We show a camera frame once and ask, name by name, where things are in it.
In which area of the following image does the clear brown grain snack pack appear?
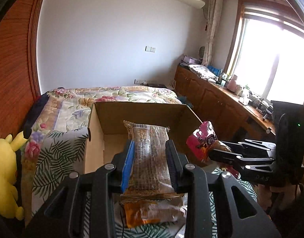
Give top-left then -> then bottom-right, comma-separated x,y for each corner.
121,121 -> 181,204

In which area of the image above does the red brown snack bag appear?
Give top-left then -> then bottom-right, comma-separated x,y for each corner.
186,121 -> 239,178

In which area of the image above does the orange white snack bag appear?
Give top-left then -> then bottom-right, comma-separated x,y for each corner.
123,193 -> 187,228

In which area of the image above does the wooden sideboard cabinet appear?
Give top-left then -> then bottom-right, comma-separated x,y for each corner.
174,64 -> 275,142

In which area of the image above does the brown cardboard box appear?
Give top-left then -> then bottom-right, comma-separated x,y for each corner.
84,102 -> 202,173

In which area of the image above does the pink bottle on sideboard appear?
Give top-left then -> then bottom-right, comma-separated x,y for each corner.
227,74 -> 237,92

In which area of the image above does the folded cloth on sideboard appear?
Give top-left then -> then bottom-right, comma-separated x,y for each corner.
188,64 -> 218,83

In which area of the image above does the floral quilt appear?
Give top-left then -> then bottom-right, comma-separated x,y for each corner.
20,86 -> 180,224

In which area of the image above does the yellow Pikachu plush toy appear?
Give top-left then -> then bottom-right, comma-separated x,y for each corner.
0,132 -> 27,220

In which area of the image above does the wooden wardrobe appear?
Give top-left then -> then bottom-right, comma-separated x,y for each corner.
0,0 -> 43,138

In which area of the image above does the floral window curtain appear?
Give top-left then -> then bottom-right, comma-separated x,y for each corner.
203,0 -> 223,66

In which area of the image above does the white wall socket strip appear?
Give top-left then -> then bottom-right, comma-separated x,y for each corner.
134,79 -> 147,85

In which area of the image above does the window with wooden frame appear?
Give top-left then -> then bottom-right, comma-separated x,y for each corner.
224,0 -> 304,106

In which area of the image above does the white wall switch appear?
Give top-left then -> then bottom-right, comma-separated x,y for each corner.
145,46 -> 156,53

